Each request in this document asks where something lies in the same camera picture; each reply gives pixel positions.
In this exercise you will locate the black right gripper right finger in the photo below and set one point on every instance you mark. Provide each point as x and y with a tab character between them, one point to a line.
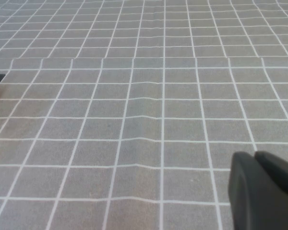
278	191

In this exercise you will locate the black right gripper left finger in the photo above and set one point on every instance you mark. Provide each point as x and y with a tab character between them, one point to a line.
242	191

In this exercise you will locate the grey white-grid tablecloth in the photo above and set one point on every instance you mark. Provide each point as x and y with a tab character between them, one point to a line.
144	119

